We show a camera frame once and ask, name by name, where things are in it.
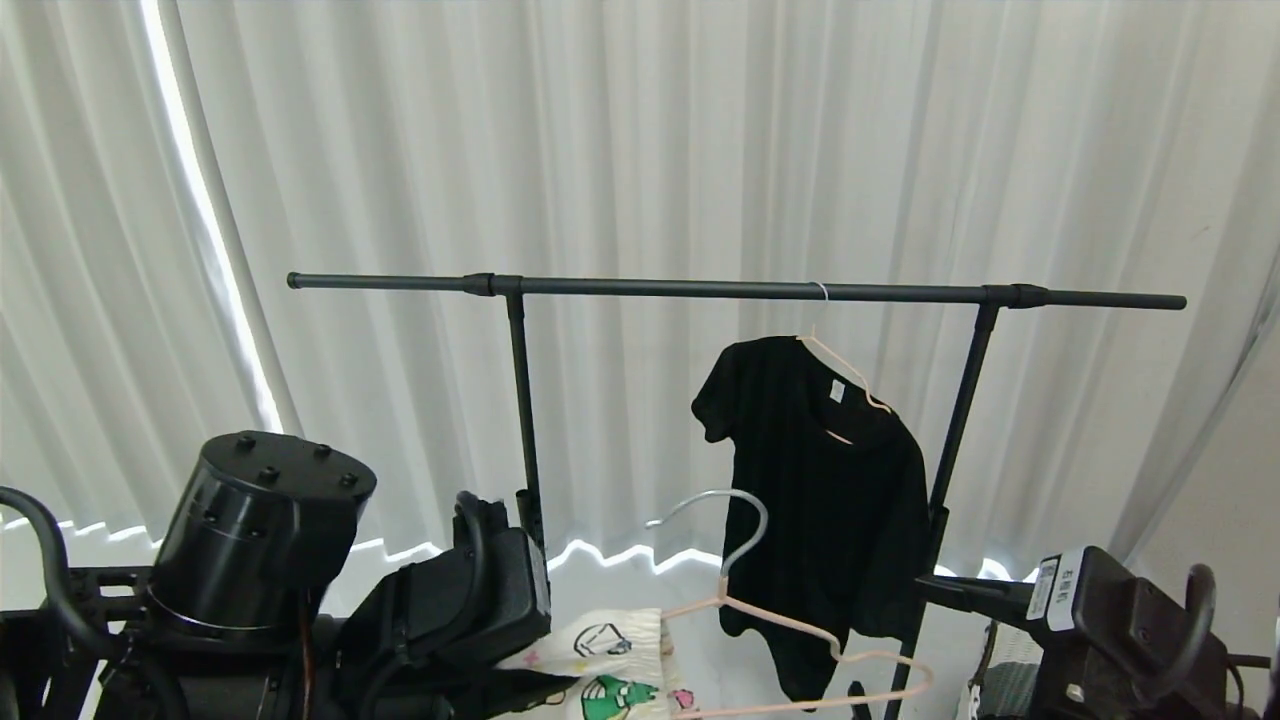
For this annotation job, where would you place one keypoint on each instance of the pink clothes hanger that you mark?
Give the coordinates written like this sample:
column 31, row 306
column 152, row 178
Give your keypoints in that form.
column 722, row 590
column 880, row 405

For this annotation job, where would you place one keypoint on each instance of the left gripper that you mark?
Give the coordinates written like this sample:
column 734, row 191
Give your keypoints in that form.
column 220, row 690

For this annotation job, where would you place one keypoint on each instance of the black short-sleeved shirt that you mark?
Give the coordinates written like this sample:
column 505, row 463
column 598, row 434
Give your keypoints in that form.
column 820, row 520

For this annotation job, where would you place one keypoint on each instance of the cream printed garment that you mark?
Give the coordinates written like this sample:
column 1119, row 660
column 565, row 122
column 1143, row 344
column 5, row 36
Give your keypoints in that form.
column 620, row 660

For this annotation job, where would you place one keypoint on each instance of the black clothes rack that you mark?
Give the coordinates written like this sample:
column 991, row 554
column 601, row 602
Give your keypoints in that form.
column 650, row 288

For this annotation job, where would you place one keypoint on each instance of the white laundry basket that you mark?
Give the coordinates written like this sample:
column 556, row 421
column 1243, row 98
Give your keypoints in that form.
column 1000, row 690

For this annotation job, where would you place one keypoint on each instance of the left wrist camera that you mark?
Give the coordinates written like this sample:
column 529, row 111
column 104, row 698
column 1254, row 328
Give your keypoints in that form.
column 470, row 600

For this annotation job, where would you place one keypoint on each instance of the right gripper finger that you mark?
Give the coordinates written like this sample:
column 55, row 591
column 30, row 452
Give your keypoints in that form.
column 990, row 598

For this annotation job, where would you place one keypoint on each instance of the white curtain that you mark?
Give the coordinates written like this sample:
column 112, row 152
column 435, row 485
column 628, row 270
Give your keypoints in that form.
column 650, row 130

